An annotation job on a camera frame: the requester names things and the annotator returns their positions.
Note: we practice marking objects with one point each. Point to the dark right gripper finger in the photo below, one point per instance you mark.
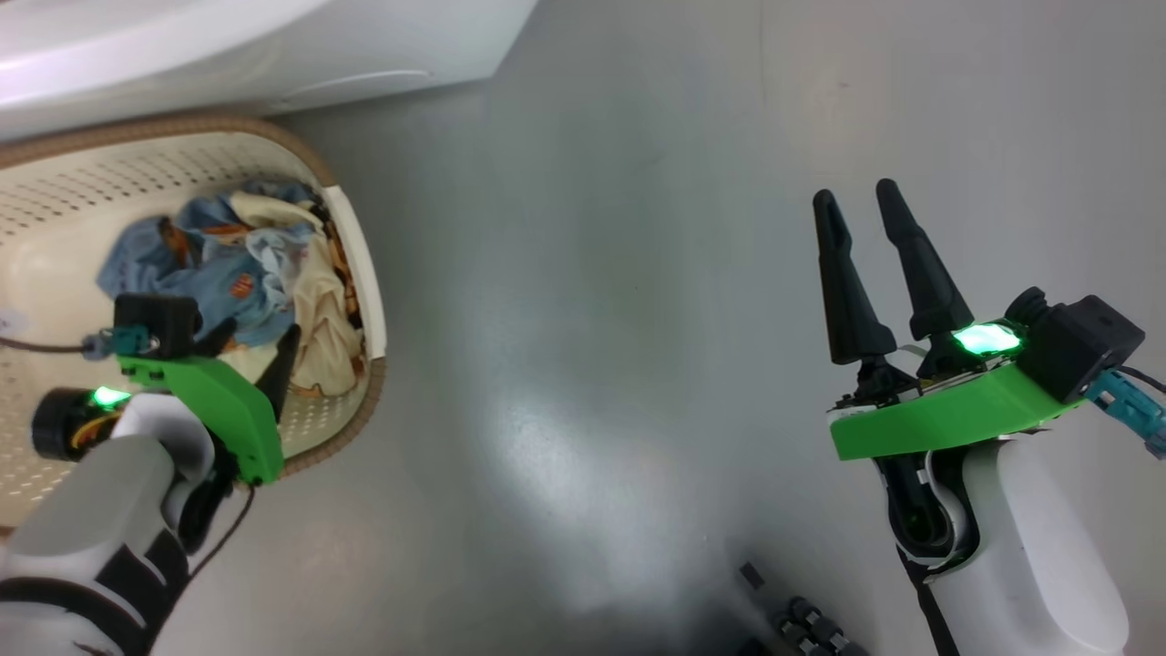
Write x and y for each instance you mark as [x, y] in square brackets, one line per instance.
[852, 301]
[925, 273]

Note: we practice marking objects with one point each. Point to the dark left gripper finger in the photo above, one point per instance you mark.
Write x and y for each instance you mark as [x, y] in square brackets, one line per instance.
[281, 378]
[219, 339]

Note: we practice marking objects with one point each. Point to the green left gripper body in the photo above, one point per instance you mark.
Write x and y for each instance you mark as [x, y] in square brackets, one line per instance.
[228, 405]

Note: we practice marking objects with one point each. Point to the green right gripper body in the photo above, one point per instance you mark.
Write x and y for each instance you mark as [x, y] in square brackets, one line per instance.
[947, 419]

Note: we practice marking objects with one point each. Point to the blue garment with orange prints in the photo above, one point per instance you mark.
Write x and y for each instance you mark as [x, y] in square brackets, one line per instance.
[228, 282]

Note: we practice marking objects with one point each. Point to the cream garment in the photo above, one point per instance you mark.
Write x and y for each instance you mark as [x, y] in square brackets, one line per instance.
[323, 337]

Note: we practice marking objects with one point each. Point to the black robot base connectors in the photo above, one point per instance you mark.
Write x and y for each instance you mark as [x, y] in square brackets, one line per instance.
[806, 624]

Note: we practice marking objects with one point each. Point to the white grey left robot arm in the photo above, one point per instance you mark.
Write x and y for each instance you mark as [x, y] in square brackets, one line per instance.
[91, 519]

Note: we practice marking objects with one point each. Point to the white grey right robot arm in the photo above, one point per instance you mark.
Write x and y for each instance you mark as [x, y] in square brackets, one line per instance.
[1029, 547]

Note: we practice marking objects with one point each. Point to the white front-load washing machine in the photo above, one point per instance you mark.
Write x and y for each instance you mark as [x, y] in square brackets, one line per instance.
[228, 46]

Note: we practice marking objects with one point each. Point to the cream perforated laundry basket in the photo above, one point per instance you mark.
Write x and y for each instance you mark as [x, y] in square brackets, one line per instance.
[55, 228]

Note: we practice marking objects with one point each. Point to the round white filter cover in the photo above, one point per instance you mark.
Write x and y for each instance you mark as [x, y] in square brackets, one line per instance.
[355, 87]

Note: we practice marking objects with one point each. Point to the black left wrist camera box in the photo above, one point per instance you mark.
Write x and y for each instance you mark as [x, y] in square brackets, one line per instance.
[155, 321]

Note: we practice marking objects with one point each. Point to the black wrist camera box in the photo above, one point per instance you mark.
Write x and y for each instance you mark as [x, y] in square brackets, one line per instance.
[155, 321]
[1079, 342]

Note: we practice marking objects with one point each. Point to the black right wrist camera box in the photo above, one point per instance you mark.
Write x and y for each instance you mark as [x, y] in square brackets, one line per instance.
[1079, 342]

